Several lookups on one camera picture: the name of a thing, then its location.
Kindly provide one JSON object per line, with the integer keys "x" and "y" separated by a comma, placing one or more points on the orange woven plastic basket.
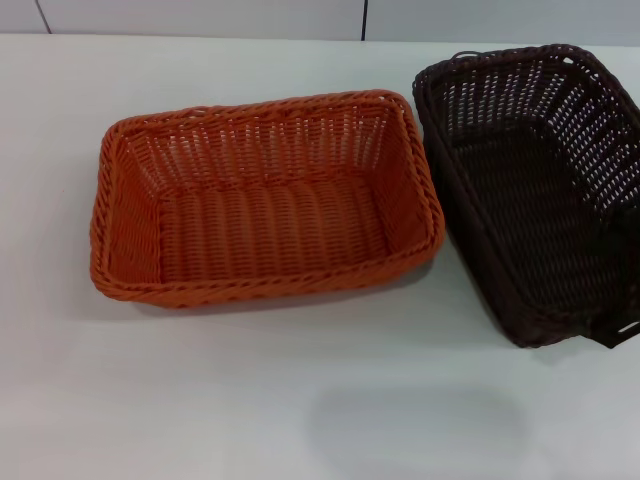
{"x": 270, "y": 225}

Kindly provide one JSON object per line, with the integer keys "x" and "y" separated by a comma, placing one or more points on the black vertical wall strip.
{"x": 365, "y": 20}

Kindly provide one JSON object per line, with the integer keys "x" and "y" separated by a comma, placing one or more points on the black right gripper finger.
{"x": 632, "y": 222}

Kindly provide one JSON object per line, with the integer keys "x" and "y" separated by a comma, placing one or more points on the dark brown woven plastic basket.
{"x": 530, "y": 200}

